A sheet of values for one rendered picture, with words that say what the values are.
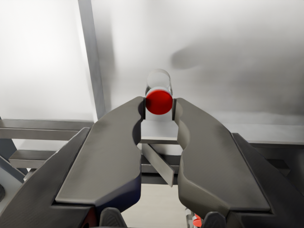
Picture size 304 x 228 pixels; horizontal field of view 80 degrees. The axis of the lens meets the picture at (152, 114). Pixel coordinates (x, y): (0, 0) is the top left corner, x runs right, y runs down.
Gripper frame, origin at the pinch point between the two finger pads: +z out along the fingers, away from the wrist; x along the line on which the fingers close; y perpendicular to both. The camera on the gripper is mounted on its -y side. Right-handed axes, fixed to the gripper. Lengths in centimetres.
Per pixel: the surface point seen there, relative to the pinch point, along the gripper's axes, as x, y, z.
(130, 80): -3.1, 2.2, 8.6
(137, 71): -2.3, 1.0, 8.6
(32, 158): -17.4, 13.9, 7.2
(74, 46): -9.0, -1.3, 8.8
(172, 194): 3.4, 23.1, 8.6
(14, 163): -20.1, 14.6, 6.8
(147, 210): -0.8, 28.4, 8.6
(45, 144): -16.1, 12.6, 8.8
